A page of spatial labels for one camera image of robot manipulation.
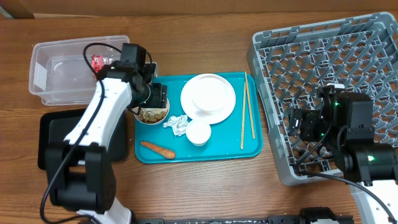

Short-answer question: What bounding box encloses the white tissue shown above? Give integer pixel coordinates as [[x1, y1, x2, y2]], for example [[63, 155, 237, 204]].
[[163, 114, 188, 136]]

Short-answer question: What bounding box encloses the large white plate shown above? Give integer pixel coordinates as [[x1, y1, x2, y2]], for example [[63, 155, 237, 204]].
[[180, 73, 236, 124]]

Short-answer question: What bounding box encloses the small white cup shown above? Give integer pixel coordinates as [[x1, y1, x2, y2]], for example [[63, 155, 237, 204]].
[[186, 119, 211, 146]]

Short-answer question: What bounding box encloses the red foil snack wrapper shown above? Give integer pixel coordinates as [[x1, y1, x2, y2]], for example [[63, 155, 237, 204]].
[[91, 55, 114, 73]]

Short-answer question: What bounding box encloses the small white bowl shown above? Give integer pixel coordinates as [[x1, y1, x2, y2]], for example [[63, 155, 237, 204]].
[[193, 78, 227, 112]]

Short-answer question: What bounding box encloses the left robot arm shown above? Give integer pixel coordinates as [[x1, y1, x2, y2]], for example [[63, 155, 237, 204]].
[[39, 43, 167, 223]]

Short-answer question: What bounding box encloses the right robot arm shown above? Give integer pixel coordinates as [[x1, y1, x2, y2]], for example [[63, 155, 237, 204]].
[[288, 84, 397, 223]]

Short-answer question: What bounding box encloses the grey dishwasher rack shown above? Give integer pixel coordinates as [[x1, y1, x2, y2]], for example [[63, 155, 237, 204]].
[[247, 12, 397, 186]]

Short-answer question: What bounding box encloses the clear plastic waste bin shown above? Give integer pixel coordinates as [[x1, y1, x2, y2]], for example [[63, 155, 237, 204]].
[[29, 35, 130, 106]]

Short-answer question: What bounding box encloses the white bowl with rice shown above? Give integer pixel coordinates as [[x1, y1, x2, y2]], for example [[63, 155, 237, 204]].
[[134, 101, 170, 125]]

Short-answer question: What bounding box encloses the orange carrot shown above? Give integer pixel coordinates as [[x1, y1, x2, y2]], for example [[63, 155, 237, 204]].
[[140, 141, 176, 159]]

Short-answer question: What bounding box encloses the teal serving tray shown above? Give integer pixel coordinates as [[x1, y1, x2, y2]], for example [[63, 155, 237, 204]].
[[135, 72, 263, 164]]

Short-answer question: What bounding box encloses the left wooden chopstick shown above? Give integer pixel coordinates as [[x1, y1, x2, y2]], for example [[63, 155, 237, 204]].
[[240, 82, 246, 150]]

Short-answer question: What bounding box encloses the wooden chopstick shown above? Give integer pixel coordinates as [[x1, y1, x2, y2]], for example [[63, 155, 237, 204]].
[[244, 72, 256, 139], [240, 82, 246, 150]]

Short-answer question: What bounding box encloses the right wooden chopstick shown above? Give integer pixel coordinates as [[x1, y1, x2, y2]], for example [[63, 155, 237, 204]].
[[244, 72, 256, 139]]

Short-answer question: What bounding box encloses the black plastic tray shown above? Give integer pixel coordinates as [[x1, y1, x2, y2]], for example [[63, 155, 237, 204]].
[[37, 108, 129, 170]]

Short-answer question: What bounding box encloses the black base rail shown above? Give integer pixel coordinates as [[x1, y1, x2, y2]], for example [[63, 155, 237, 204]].
[[130, 207, 355, 224]]

